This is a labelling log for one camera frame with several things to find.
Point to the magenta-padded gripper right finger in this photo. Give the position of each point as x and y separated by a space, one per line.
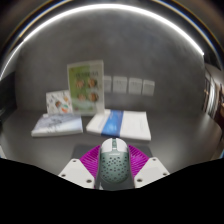
151 170

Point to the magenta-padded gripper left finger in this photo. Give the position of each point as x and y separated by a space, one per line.
75 171

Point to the green and white perforated mouse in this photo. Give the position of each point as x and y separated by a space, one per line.
114 163

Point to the dark grey heart-print mouse pad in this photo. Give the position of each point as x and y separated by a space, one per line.
80 150

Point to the grey striped cover book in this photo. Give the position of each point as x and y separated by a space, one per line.
56 126

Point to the white book with blue band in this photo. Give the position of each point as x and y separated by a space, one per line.
120 125

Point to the white card with colourful stickers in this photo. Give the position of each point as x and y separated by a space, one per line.
58 103

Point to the green menu sign stand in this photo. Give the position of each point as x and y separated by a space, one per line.
85 88

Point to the white ceiling light strip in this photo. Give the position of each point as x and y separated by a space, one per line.
110 6

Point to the white wall socket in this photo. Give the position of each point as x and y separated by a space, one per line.
148 87
135 86
108 84
120 84

